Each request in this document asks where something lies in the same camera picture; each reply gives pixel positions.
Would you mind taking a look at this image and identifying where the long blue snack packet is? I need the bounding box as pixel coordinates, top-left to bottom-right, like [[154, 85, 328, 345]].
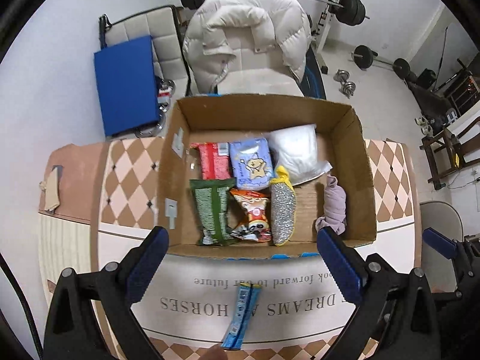
[[221, 282, 262, 350]]

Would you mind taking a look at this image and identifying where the green snack packet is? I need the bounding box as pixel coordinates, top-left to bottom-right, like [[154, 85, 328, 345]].
[[190, 178, 236, 246]]

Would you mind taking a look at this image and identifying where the white puffer jacket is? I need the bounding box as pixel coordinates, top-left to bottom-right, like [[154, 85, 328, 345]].
[[182, 0, 311, 96]]

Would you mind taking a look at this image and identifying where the barbell on floor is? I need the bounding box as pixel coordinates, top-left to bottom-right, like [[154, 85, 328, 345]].
[[352, 45, 411, 80]]

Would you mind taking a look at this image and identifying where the grey round chair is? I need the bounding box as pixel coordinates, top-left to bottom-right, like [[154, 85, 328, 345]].
[[419, 200, 466, 255]]

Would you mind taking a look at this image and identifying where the white padded chair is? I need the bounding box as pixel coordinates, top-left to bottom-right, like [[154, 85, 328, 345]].
[[98, 5, 191, 86]]

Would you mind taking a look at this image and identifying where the open cardboard box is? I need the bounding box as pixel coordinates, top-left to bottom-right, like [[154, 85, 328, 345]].
[[157, 94, 377, 258]]

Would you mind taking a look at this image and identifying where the white plastic bag pack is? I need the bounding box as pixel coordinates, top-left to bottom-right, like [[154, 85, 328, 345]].
[[266, 124, 333, 186]]

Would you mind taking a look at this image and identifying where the orange red snack packet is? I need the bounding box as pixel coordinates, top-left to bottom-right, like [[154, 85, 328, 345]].
[[230, 189, 272, 243]]

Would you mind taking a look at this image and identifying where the dark wooden chair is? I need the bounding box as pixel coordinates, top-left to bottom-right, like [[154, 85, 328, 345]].
[[420, 117, 479, 190]]

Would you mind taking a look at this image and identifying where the purple cloth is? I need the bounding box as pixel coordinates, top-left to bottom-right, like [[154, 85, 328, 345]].
[[315, 175, 347, 235]]

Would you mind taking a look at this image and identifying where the black exercise bike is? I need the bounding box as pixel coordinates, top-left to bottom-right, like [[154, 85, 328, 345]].
[[406, 55, 479, 135]]

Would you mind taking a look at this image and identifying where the chrome dumbbell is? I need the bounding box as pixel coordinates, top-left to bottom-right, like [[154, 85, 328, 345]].
[[334, 69, 356, 98]]

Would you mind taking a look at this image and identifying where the white weight bench rack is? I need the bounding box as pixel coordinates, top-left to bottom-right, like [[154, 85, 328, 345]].
[[312, 0, 339, 75]]

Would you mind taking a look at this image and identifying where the blue cartoon tissue pack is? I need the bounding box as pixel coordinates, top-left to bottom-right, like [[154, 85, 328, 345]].
[[229, 137, 273, 191]]

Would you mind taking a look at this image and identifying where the cardboard scrap piece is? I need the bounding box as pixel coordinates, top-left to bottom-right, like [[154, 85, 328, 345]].
[[39, 165, 63, 214]]

